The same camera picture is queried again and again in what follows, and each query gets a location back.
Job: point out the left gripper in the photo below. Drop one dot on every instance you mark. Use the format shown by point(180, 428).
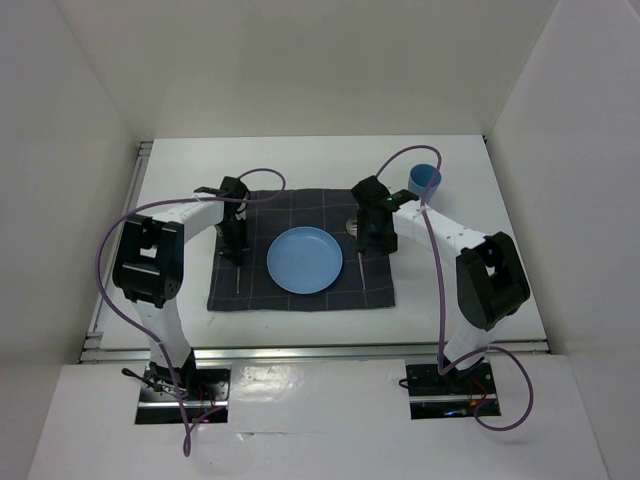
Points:
point(234, 251)

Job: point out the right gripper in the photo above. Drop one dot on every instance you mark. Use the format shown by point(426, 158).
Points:
point(388, 245)

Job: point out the metal spoon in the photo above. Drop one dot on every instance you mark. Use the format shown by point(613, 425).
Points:
point(352, 230)

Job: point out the dark grey checked cloth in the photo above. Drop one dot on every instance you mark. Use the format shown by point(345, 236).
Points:
point(326, 209)

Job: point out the blue plastic plate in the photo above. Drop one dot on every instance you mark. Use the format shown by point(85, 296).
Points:
point(304, 260)

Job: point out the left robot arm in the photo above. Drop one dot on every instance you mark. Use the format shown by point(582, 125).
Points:
point(149, 268)

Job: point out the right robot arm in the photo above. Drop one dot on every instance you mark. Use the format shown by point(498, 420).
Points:
point(490, 281)

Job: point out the blue plastic cup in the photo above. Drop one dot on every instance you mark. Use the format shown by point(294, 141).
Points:
point(424, 178)

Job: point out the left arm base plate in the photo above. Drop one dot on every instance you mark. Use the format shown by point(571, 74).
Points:
point(207, 401)

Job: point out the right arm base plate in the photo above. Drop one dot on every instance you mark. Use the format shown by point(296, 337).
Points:
point(432, 396)

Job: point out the aluminium table frame rail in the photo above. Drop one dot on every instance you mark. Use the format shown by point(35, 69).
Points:
point(167, 168)

